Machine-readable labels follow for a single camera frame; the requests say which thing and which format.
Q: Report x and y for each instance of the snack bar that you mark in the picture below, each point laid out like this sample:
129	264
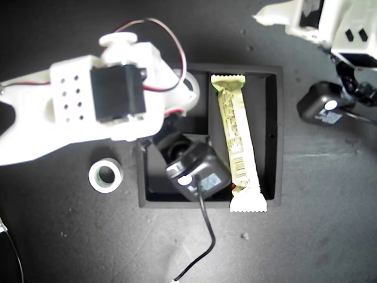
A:
232	123

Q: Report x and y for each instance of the white tape roll green core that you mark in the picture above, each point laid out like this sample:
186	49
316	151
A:
92	177

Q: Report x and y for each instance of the black tray with wells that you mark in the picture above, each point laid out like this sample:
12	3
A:
259	118

